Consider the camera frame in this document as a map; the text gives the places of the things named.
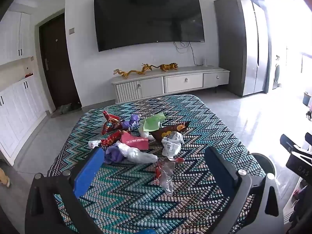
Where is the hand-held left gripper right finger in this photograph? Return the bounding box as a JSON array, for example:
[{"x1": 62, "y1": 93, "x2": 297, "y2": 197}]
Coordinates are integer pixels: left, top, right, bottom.
[{"x1": 204, "y1": 146, "x2": 284, "y2": 234}]

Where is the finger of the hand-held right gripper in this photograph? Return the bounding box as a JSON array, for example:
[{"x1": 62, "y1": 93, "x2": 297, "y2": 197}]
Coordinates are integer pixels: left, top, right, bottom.
[{"x1": 280, "y1": 134, "x2": 312, "y2": 155}]

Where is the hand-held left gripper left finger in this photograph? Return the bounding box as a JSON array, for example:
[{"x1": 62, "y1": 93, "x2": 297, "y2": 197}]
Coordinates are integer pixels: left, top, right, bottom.
[{"x1": 24, "y1": 147, "x2": 105, "y2": 234}]

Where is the purple plastic bag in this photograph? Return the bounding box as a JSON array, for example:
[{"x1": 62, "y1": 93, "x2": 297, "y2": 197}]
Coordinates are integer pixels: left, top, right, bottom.
[
  {"x1": 121, "y1": 114, "x2": 141, "y2": 131},
  {"x1": 105, "y1": 143, "x2": 127, "y2": 164}
]

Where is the black trash bin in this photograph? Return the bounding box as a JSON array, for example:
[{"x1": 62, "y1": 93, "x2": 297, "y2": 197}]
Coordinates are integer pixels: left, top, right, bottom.
[{"x1": 251, "y1": 152, "x2": 277, "y2": 179}]

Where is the small red snack bag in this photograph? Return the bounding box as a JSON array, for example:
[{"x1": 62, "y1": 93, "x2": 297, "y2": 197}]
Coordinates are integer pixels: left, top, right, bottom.
[{"x1": 100, "y1": 130, "x2": 122, "y2": 150}]

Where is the clear and red wrapper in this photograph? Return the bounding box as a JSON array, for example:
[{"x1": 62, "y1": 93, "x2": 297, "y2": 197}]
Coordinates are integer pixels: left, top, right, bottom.
[{"x1": 155, "y1": 157, "x2": 186, "y2": 196}]

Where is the printed white plastic bag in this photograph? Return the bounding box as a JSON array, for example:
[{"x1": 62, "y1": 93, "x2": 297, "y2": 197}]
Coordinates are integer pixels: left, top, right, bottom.
[{"x1": 161, "y1": 131, "x2": 184, "y2": 158}]

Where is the large red snack bag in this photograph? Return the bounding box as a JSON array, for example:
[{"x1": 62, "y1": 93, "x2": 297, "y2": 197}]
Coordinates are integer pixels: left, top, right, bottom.
[{"x1": 101, "y1": 110, "x2": 122, "y2": 135}]

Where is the pink cardboard box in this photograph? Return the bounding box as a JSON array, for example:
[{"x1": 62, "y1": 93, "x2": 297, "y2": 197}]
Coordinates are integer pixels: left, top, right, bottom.
[{"x1": 119, "y1": 132, "x2": 149, "y2": 150}]

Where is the brown snack bag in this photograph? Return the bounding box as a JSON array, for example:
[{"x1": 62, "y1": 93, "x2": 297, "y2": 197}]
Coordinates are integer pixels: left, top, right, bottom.
[{"x1": 150, "y1": 121, "x2": 191, "y2": 145}]

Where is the white plastic wrap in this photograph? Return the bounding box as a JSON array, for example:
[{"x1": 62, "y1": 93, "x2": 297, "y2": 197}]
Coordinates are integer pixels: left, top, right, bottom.
[{"x1": 138, "y1": 125, "x2": 156, "y2": 140}]

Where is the green paper bag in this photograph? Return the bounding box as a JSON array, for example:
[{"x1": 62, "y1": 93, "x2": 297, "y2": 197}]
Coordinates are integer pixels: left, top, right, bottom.
[{"x1": 143, "y1": 112, "x2": 166, "y2": 132}]

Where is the zigzag knitted blanket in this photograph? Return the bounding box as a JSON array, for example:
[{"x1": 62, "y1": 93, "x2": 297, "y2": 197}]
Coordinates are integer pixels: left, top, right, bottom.
[{"x1": 47, "y1": 94, "x2": 266, "y2": 234}]

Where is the pair of shoes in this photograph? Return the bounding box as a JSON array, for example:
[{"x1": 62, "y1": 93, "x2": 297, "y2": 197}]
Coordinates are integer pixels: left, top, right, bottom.
[{"x1": 58, "y1": 102, "x2": 82, "y2": 114}]

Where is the washing machine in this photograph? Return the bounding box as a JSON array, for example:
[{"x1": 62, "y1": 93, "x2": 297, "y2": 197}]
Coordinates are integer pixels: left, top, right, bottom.
[{"x1": 271, "y1": 55, "x2": 284, "y2": 90}]

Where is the white lower cabinet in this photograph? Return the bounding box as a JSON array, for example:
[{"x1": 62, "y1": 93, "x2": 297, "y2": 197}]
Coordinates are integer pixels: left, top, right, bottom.
[{"x1": 0, "y1": 74, "x2": 47, "y2": 167}]

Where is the white television cabinet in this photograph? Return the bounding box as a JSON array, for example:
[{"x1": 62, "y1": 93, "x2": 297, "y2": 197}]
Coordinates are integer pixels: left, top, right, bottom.
[{"x1": 111, "y1": 66, "x2": 230, "y2": 103}]

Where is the long golden dragon figurine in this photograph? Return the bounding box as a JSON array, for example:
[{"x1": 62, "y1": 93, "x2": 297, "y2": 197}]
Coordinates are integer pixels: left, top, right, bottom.
[{"x1": 113, "y1": 68, "x2": 146, "y2": 79}]

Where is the grey refrigerator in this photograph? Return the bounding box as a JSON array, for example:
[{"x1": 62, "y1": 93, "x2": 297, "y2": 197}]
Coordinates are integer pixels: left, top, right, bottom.
[{"x1": 214, "y1": 0, "x2": 270, "y2": 97}]

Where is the dark brown door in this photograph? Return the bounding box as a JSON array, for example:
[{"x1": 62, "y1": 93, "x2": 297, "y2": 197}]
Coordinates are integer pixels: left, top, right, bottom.
[{"x1": 39, "y1": 13, "x2": 82, "y2": 110}]

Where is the golden tiger figurine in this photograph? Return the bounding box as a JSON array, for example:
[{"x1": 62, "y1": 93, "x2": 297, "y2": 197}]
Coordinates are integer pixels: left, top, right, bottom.
[{"x1": 157, "y1": 63, "x2": 179, "y2": 72}]

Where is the black television cable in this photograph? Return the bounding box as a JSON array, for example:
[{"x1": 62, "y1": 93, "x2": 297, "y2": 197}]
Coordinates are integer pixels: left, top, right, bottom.
[{"x1": 174, "y1": 41, "x2": 204, "y2": 66}]

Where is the white upper wall cabinet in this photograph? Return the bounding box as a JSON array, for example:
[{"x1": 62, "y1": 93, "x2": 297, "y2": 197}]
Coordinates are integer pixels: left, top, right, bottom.
[{"x1": 0, "y1": 11, "x2": 31, "y2": 65}]

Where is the wall-mounted black television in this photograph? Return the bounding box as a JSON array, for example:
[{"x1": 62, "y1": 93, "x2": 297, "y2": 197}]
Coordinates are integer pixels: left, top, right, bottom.
[{"x1": 94, "y1": 0, "x2": 205, "y2": 52}]

